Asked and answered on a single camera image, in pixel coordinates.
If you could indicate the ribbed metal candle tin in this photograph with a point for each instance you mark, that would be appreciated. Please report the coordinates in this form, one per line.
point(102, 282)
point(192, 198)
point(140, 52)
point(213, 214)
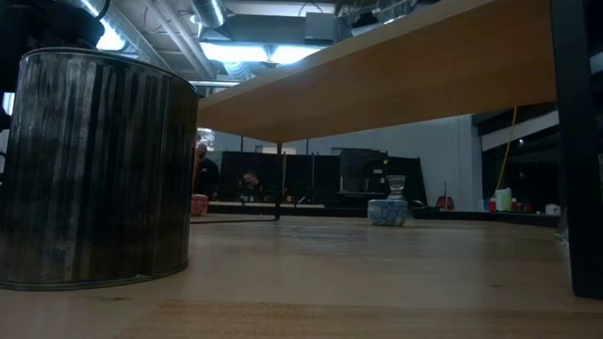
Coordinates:
point(94, 165)

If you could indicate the red patterned round tin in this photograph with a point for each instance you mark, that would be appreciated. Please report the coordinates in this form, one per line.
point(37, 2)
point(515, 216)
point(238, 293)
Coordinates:
point(199, 205)

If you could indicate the white cup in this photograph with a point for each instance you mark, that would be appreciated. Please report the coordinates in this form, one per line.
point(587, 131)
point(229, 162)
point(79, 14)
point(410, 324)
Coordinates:
point(553, 210)

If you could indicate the person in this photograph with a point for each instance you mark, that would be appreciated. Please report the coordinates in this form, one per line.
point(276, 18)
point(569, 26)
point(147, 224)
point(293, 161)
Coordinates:
point(207, 176)
point(252, 181)

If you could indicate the black equipment cabinet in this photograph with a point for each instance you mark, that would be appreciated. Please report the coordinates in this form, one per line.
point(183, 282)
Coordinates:
point(363, 169)

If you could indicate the silver round air duct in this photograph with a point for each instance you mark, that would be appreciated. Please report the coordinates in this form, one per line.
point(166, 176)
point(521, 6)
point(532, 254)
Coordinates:
point(209, 11)

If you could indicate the grey ceiling box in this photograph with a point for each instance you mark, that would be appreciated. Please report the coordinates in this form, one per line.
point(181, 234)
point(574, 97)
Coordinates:
point(320, 26)

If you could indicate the ceiling light panel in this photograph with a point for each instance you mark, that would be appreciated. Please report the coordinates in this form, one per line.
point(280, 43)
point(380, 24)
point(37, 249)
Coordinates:
point(235, 53)

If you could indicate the ceiling tube light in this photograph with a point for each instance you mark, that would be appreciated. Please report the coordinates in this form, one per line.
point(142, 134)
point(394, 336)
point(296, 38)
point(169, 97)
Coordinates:
point(110, 40)

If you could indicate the small red bottle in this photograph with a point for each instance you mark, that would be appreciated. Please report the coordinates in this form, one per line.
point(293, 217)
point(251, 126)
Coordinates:
point(492, 205)

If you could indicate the black partition panel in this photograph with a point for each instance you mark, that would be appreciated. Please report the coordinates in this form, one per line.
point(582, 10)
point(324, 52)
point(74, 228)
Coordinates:
point(306, 179)

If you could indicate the red small containers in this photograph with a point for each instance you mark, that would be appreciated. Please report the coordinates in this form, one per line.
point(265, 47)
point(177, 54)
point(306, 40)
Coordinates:
point(522, 207)

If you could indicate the white plastic jug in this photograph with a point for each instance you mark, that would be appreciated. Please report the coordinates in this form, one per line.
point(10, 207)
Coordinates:
point(504, 200)

